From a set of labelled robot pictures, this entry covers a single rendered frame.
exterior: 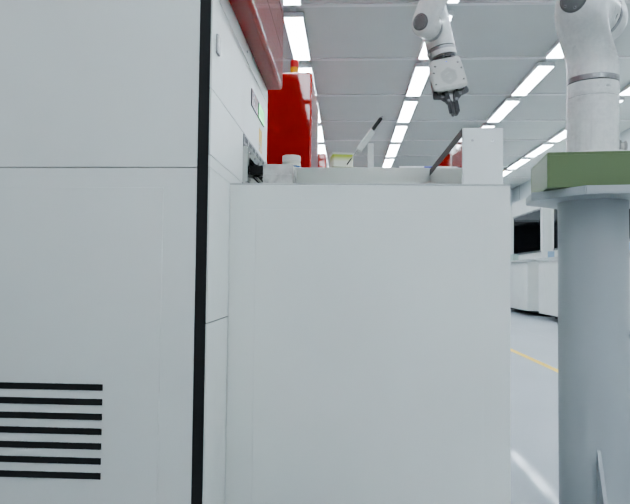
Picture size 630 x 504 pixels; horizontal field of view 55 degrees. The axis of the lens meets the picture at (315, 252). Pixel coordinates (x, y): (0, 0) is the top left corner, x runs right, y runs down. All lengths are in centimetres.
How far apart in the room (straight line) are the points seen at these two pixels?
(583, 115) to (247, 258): 87
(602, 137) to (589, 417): 66
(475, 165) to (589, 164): 25
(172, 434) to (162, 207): 43
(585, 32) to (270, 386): 110
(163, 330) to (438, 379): 60
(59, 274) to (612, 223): 122
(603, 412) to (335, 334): 65
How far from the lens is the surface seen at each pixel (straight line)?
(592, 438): 160
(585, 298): 155
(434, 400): 139
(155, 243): 121
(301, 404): 138
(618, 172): 153
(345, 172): 199
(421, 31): 187
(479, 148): 147
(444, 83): 189
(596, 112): 162
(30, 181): 132
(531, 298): 1027
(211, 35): 127
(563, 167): 151
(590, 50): 165
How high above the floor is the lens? 61
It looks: 2 degrees up
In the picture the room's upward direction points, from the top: 1 degrees clockwise
